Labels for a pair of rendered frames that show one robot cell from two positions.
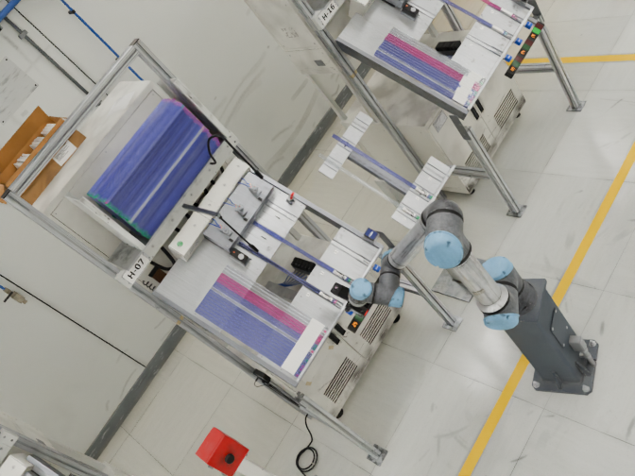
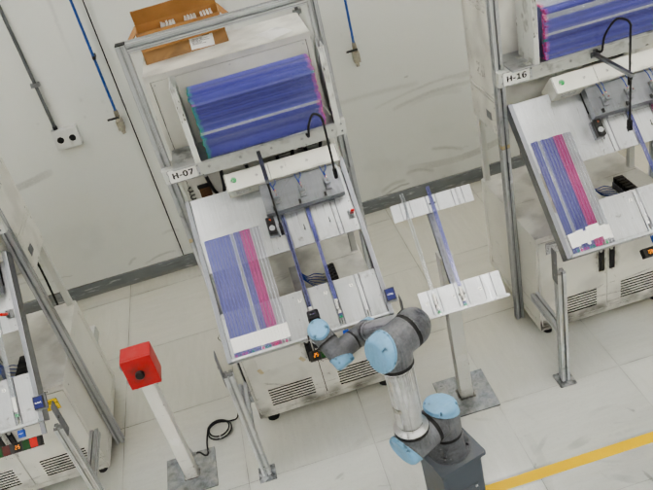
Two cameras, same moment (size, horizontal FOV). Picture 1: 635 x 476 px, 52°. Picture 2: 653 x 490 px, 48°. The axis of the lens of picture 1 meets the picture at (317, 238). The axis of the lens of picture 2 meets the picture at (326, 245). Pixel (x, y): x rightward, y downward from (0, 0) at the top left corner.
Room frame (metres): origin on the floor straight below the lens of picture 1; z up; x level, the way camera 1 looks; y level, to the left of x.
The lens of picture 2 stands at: (-0.17, -0.62, 2.61)
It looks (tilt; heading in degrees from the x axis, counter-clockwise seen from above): 33 degrees down; 16
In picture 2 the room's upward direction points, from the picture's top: 15 degrees counter-clockwise
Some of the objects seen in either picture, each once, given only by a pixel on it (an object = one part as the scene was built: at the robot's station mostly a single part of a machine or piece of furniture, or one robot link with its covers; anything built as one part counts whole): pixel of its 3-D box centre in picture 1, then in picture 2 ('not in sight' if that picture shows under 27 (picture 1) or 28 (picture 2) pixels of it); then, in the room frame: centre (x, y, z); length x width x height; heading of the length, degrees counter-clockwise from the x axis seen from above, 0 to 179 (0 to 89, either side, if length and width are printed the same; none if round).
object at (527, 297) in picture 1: (512, 292); (446, 437); (1.54, -0.38, 0.60); 0.15 x 0.15 x 0.10
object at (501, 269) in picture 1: (500, 277); (440, 416); (1.53, -0.37, 0.72); 0.13 x 0.12 x 0.14; 139
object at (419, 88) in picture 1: (435, 70); (594, 197); (2.90, -1.08, 0.65); 1.01 x 0.73 x 1.29; 20
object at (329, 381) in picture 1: (302, 321); (306, 320); (2.58, 0.36, 0.31); 0.70 x 0.65 x 0.62; 110
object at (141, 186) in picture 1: (156, 167); (257, 105); (2.48, 0.27, 1.52); 0.51 x 0.13 x 0.27; 110
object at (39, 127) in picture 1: (56, 135); (204, 22); (2.73, 0.47, 1.82); 0.68 x 0.30 x 0.20; 110
